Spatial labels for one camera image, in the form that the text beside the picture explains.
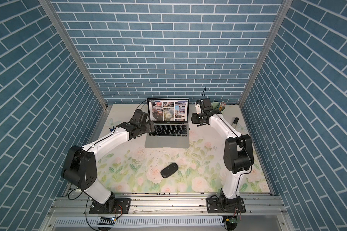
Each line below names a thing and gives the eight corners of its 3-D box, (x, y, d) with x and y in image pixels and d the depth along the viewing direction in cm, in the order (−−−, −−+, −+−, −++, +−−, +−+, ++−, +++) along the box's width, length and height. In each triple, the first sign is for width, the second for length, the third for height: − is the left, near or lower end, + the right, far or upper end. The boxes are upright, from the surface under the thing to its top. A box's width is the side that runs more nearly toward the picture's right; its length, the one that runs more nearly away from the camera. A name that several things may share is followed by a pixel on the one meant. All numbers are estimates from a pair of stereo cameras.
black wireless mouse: (163, 179, 85) (162, 177, 83) (159, 172, 87) (159, 171, 85) (179, 168, 89) (179, 167, 87) (175, 162, 91) (175, 161, 89)
